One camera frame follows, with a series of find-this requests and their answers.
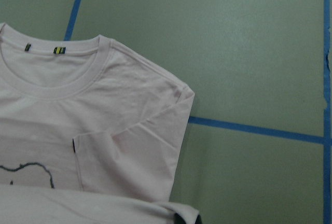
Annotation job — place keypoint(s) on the blue tape line crosswise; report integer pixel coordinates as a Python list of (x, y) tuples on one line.
[(256, 130)]

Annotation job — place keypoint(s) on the pink Snoopy t-shirt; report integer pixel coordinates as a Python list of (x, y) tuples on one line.
[(91, 132)]

